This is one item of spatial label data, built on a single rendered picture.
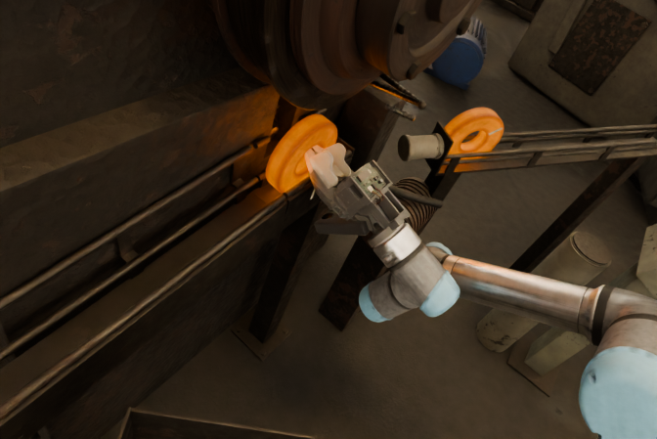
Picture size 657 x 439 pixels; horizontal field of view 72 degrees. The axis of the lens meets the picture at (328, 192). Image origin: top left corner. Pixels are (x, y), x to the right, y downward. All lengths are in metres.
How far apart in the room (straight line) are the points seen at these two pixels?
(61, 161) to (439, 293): 0.56
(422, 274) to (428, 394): 0.80
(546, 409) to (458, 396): 0.31
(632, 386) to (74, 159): 0.67
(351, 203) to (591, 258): 0.80
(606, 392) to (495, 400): 0.98
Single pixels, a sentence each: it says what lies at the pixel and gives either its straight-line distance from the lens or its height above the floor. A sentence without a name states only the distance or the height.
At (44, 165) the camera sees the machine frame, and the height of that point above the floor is 0.87.
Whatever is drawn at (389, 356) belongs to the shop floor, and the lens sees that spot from 1.51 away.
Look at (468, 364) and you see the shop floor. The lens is 1.64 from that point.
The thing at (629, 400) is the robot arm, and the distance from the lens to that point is 0.68.
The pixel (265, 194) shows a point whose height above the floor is 0.66.
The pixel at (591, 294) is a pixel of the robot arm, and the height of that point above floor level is 0.78.
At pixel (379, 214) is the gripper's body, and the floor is 0.75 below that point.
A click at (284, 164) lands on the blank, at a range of 0.74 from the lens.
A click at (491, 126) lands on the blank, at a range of 1.12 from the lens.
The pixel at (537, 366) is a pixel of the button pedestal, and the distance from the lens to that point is 1.75.
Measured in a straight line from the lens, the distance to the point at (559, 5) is 3.40.
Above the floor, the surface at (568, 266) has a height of 0.46.
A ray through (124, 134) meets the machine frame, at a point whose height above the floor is 0.87.
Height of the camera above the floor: 1.25
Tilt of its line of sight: 43 degrees down
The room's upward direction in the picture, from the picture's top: 22 degrees clockwise
